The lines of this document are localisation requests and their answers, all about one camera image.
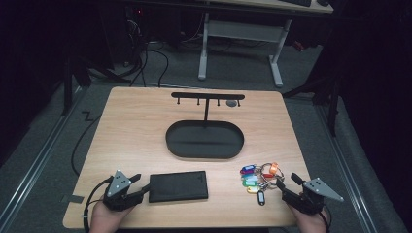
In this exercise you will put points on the metal floor rail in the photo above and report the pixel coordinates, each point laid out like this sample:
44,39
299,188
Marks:
346,168
35,165

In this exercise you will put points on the black keyboard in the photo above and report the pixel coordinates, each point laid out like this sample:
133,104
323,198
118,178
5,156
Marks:
296,2

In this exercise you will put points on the black key rack with tray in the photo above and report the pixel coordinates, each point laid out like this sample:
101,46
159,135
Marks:
204,142

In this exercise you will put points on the black tape patch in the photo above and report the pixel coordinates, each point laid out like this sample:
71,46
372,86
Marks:
72,199

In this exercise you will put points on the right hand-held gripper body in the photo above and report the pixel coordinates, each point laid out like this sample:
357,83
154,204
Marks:
311,195

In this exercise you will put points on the black wallet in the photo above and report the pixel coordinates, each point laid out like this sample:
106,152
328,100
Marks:
178,187

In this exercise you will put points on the grey round table grommet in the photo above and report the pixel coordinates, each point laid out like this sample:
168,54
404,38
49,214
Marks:
231,103

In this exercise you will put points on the person's right hand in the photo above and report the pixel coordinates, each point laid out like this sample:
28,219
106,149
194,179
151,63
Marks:
311,223

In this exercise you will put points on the bunch of coloured key tags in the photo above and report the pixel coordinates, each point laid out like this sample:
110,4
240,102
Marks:
251,182

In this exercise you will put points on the black computer tower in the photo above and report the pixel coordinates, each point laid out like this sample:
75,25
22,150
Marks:
134,32

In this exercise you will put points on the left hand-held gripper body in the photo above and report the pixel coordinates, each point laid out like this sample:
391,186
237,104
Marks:
118,184

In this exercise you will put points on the person's left hand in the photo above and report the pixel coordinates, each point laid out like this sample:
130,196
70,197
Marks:
105,218

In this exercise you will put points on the black metal stand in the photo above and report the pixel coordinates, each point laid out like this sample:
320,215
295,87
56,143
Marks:
330,93
68,84

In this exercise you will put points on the white desk frame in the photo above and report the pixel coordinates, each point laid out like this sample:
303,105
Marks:
246,30

